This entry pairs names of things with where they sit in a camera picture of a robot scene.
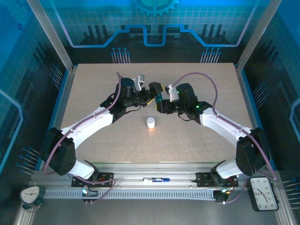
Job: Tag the teal weekly pill organizer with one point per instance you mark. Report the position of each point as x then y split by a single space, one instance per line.
159 97

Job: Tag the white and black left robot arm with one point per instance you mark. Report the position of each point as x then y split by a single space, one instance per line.
93 122

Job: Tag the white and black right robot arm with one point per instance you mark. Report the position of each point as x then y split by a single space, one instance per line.
218 123

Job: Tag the blue table edge trim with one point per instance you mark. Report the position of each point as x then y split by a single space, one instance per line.
58 103

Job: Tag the blue and white marker pen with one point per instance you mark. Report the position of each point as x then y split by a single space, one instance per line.
155 180

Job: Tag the black controller box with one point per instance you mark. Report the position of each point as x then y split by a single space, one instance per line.
220 198
92 194

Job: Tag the rectangular black analog clock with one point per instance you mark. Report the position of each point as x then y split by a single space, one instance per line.
263 193

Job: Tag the round analog clock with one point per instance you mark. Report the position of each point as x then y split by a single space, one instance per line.
30 194

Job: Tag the aluminium table side rail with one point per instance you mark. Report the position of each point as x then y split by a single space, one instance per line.
244 93
64 103

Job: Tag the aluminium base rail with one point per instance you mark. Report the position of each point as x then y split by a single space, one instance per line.
140 171

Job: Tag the aluminium frame post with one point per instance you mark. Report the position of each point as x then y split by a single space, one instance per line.
52 35
256 35

